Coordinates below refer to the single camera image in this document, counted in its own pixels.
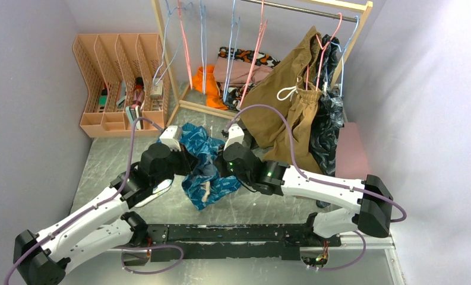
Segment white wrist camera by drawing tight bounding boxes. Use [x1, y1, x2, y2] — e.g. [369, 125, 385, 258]
[159, 125, 182, 151]
[223, 123, 245, 150]

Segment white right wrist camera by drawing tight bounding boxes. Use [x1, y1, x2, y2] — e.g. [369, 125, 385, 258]
[223, 123, 245, 150]

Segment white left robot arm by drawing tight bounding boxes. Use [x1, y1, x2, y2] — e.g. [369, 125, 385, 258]
[12, 142, 199, 284]

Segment black orange patterned garment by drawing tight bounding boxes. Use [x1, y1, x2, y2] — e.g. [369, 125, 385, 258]
[217, 46, 280, 110]

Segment toothbrush blister pack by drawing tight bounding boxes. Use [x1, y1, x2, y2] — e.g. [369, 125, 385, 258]
[134, 184, 172, 208]

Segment pink mat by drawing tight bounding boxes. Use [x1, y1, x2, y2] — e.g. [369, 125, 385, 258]
[335, 122, 371, 180]

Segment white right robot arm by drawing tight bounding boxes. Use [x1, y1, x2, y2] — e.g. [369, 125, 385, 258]
[214, 142, 393, 246]

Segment blue wire hanger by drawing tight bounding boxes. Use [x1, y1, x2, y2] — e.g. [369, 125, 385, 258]
[151, 1, 191, 83]

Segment brown hanging shorts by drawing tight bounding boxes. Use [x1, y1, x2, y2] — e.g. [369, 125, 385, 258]
[240, 26, 322, 173]

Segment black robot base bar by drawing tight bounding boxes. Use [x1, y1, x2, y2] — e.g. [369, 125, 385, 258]
[127, 223, 341, 262]

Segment wooden clothes rack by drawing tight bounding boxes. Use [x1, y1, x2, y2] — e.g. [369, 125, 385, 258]
[165, 1, 373, 126]

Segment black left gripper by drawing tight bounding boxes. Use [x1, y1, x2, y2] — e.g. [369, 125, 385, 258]
[151, 142, 201, 186]

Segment olive green garment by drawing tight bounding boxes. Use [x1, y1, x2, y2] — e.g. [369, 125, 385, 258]
[238, 120, 261, 150]

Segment blue leaf-print shorts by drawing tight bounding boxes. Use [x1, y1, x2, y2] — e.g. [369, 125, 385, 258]
[179, 123, 241, 211]

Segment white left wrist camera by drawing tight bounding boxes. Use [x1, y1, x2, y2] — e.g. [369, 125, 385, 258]
[159, 125, 182, 151]

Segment pink wire hanger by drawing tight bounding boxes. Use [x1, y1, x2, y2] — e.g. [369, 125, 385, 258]
[239, 1, 266, 109]

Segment peach plastic desk organizer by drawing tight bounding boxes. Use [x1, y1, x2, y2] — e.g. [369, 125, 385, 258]
[72, 33, 172, 138]

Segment pink folded garment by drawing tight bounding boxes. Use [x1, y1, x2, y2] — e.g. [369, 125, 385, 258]
[213, 57, 273, 87]

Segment dark patterned hanging garment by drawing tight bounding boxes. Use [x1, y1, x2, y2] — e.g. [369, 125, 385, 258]
[308, 34, 344, 209]

